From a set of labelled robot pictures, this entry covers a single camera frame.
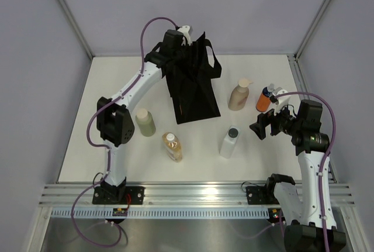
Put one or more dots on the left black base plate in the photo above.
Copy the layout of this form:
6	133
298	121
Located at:
132	195

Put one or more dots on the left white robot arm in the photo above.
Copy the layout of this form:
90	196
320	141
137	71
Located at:
114	120

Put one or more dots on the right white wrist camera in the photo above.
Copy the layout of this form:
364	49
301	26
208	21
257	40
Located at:
279	99

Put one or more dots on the right aluminium frame post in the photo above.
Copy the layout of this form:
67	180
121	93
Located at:
312	28

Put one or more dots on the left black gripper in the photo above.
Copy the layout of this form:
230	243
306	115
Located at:
188	49

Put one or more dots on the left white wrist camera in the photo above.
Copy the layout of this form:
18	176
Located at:
186	30

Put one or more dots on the left aluminium frame post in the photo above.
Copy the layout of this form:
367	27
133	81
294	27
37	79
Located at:
75	28

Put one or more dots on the white bottle grey cap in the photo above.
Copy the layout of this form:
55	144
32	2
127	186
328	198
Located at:
229	141

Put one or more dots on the aluminium mounting rail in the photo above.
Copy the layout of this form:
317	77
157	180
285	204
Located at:
160	195

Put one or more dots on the beige pump bottle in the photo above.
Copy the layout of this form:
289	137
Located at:
239	95

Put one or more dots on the amber clear bottle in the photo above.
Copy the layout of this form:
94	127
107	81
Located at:
172	146

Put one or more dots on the black canvas bag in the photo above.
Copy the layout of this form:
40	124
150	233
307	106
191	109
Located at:
189	80

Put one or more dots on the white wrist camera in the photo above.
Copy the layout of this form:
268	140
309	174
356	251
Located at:
279	99
186	30

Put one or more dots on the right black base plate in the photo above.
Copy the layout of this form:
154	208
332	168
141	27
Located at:
259	195

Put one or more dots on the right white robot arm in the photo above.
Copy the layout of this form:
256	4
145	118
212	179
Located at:
310	223

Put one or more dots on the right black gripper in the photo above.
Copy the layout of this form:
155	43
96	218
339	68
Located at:
259	127

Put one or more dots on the white slotted cable duct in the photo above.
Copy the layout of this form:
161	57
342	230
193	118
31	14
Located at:
161	213

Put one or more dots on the orange spray bottle blue top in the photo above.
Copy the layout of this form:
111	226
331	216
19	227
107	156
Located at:
264	101

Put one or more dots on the green bottle white cap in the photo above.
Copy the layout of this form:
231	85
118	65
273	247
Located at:
145	122

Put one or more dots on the aluminium frame post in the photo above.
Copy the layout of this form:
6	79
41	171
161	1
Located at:
75	28
312	28

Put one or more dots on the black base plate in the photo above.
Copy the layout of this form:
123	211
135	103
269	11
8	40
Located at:
132	195
259	195

